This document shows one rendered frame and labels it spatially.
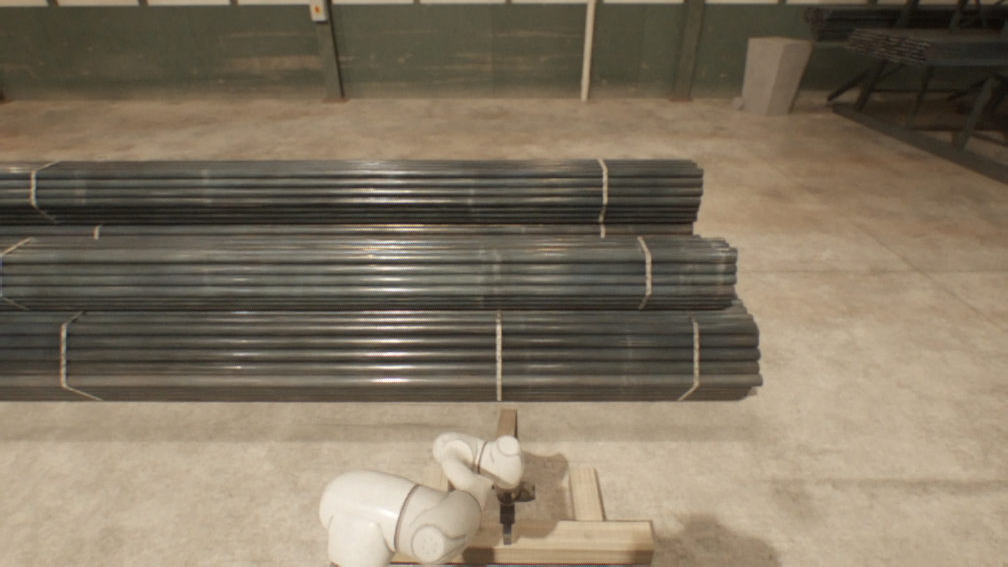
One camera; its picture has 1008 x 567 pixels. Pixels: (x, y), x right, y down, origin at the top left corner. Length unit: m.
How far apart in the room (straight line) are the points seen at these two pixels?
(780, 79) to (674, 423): 6.79
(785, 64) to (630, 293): 6.77
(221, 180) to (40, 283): 0.87
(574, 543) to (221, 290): 1.78
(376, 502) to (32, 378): 2.30
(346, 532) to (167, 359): 1.79
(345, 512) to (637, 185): 2.00
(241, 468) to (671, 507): 1.85
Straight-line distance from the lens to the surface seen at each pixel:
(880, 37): 7.49
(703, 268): 2.36
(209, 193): 2.92
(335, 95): 9.40
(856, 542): 2.57
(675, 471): 2.48
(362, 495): 1.15
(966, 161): 7.72
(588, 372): 2.36
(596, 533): 2.00
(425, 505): 1.11
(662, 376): 2.44
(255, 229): 2.94
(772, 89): 8.70
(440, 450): 1.68
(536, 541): 1.97
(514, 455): 1.59
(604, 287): 2.24
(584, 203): 2.54
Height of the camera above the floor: 1.89
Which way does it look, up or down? 29 degrees down
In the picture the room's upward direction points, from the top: straight up
